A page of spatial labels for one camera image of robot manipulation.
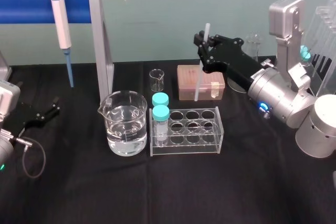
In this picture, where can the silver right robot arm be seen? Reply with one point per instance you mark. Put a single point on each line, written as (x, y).
(288, 98)

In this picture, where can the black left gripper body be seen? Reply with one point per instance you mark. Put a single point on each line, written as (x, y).
(27, 115)

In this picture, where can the tall clear acrylic stand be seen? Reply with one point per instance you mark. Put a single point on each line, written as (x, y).
(324, 45)

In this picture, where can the grey stand end plate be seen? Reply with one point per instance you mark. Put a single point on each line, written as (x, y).
(101, 51)

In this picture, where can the blue padded stand bar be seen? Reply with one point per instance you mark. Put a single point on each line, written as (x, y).
(26, 6)

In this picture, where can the brown pipette tip box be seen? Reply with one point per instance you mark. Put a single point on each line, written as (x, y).
(189, 82)

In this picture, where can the teal capped clear vial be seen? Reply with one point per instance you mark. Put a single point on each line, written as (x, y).
(305, 54)
(160, 99)
(161, 119)

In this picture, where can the large glass beaker with water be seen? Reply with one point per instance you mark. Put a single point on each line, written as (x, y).
(126, 129)

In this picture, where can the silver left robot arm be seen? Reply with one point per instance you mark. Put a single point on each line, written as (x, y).
(8, 98)

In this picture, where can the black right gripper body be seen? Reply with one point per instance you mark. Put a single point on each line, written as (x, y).
(236, 56)

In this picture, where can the white and blue pipette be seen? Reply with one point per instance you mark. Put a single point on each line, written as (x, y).
(61, 30)

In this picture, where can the clear acrylic tube rack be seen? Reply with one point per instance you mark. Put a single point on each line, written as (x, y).
(194, 134)

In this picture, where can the clear glass flask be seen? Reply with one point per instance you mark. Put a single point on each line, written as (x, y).
(254, 47)

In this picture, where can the small empty glass beaker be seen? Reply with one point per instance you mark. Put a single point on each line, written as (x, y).
(157, 81)

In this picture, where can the black table cloth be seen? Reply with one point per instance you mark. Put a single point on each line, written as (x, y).
(168, 187)

